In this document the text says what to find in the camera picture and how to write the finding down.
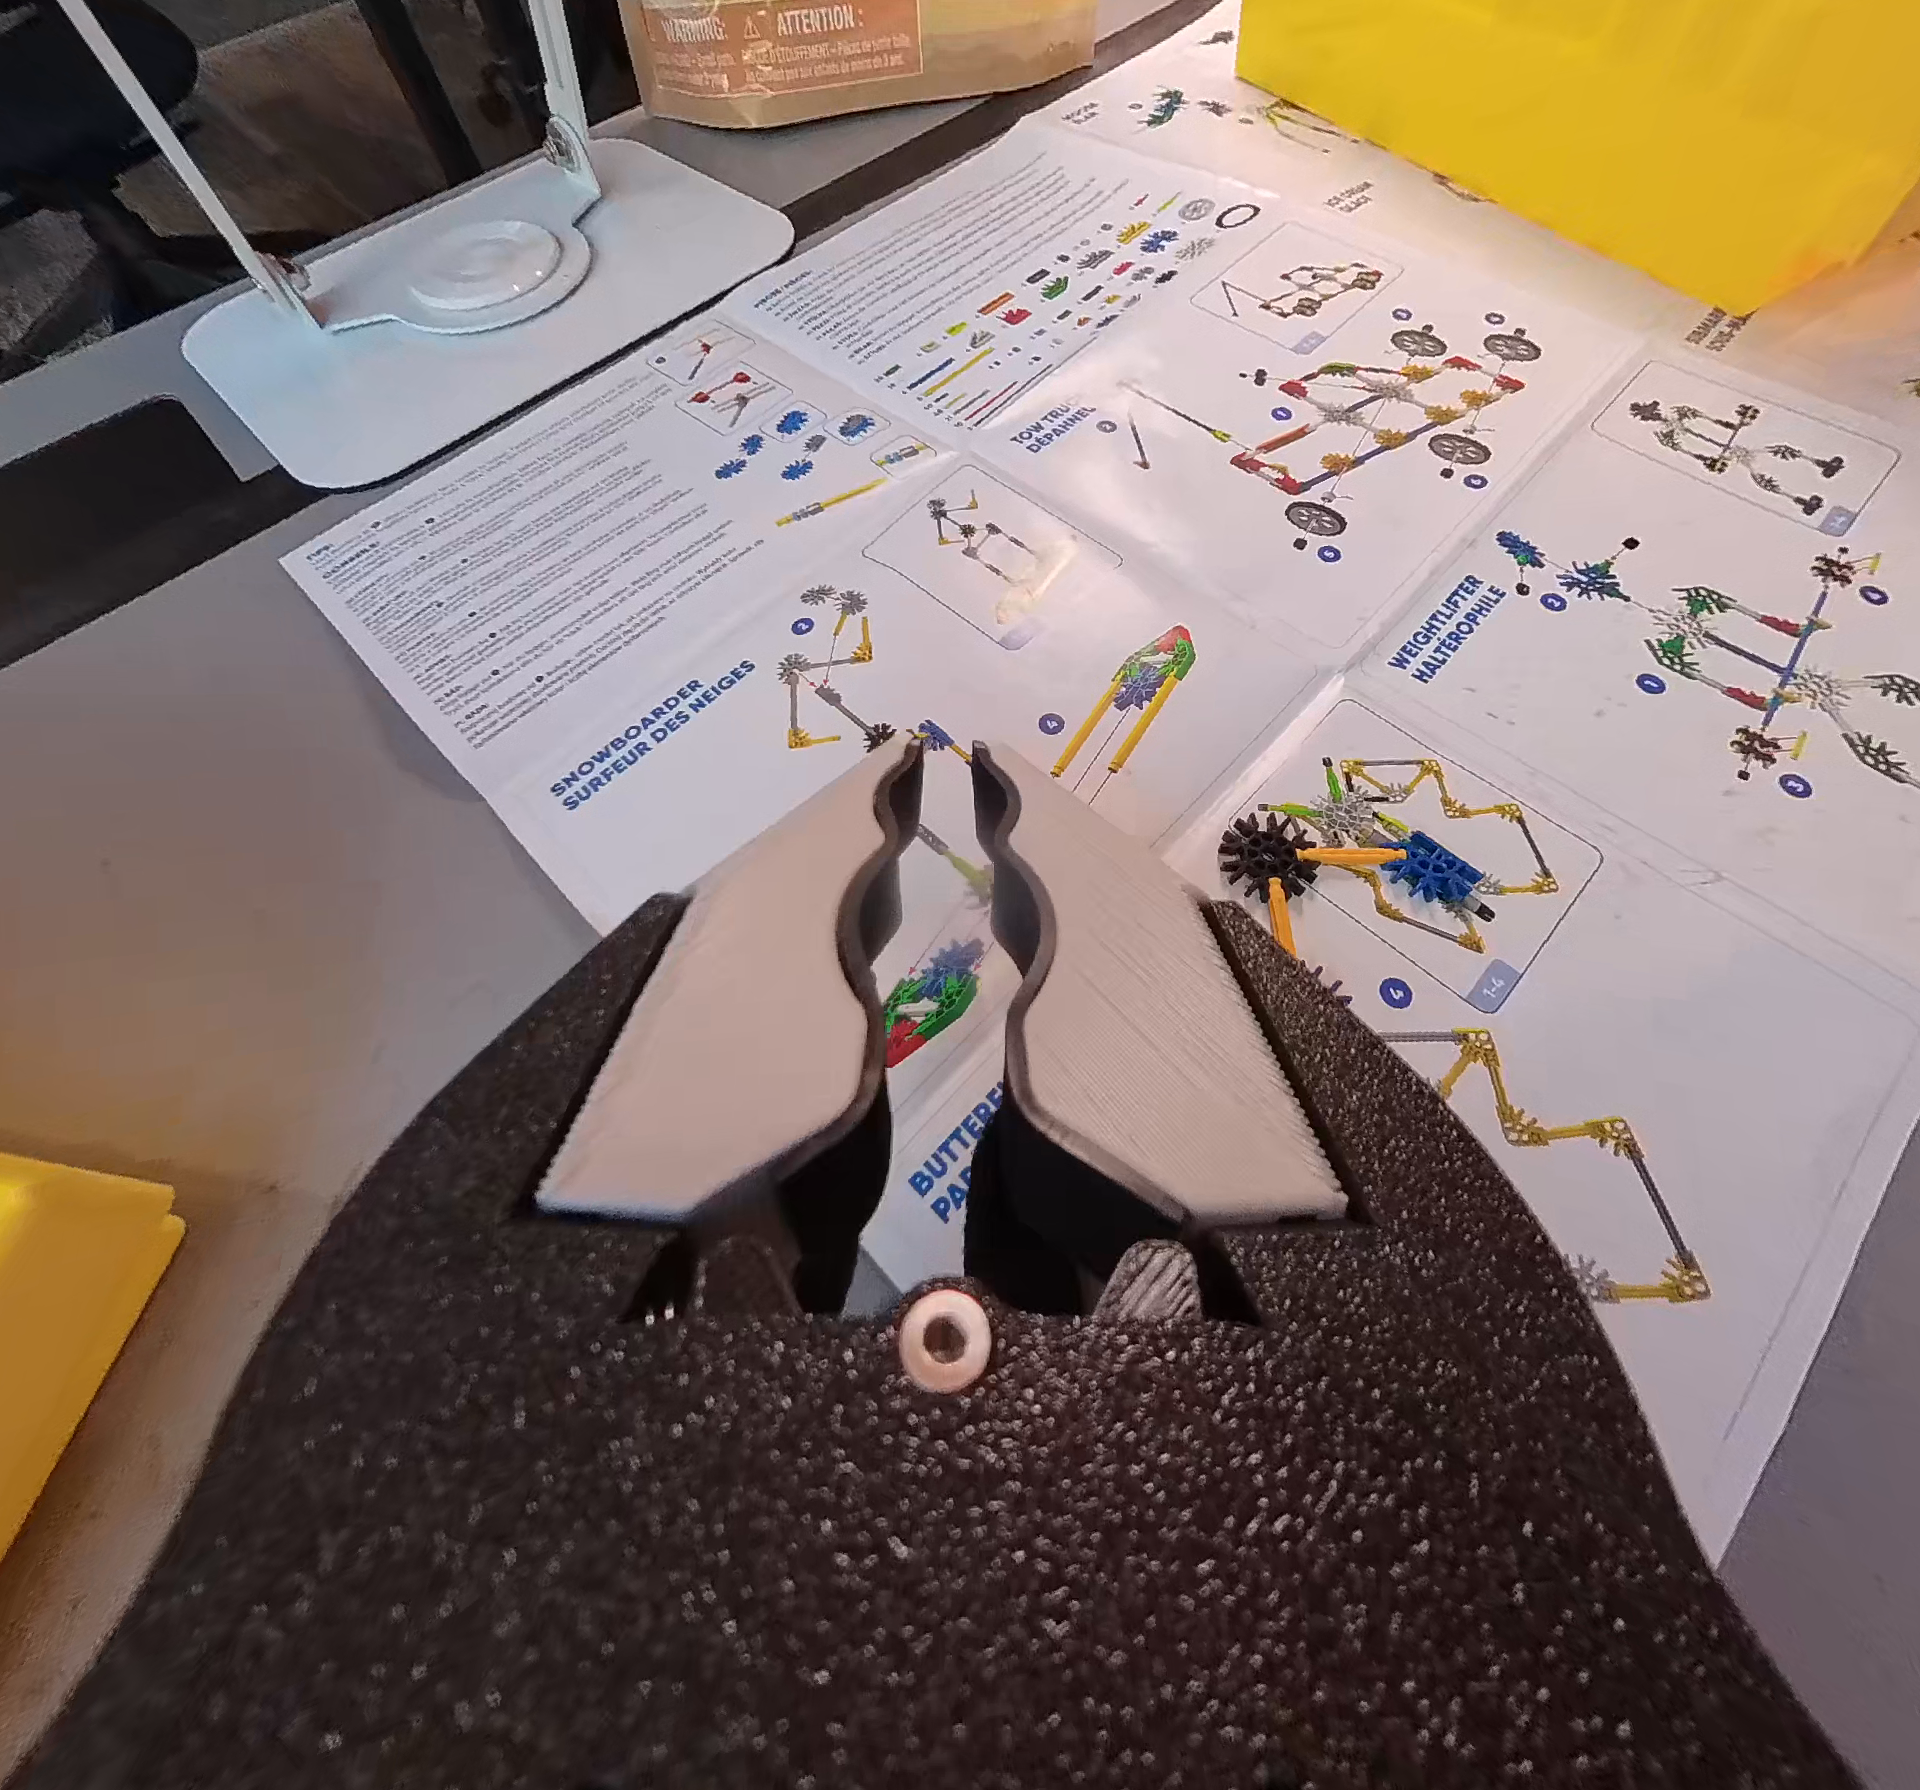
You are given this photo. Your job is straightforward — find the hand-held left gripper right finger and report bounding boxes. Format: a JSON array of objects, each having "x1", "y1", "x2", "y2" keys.
[{"x1": 976, "y1": 740, "x2": 1352, "y2": 1306}]

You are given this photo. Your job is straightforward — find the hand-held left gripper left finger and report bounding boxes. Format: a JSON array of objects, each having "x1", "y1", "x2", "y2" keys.
[{"x1": 533, "y1": 740, "x2": 926, "y2": 1306}]

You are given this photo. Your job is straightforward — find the black plastic connector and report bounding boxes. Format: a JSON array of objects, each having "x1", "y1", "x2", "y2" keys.
[{"x1": 1219, "y1": 810, "x2": 1315, "y2": 902}]

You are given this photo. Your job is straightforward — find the yellow plastic bin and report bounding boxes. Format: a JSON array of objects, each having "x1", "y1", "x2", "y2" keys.
[
  {"x1": 0, "y1": 1152, "x2": 188, "y2": 1557},
  {"x1": 1237, "y1": 0, "x2": 1920, "y2": 321}
]

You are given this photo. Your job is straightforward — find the white instruction sheet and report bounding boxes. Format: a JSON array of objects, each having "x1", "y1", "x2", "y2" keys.
[{"x1": 286, "y1": 75, "x2": 1920, "y2": 1567}]

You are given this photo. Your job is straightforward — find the toy set cardboard box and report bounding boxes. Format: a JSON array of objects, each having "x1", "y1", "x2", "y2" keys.
[{"x1": 579, "y1": 0, "x2": 1112, "y2": 133}]

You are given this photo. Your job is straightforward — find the black office chair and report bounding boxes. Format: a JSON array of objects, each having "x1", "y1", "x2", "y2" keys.
[{"x1": 0, "y1": 0, "x2": 202, "y2": 217}]

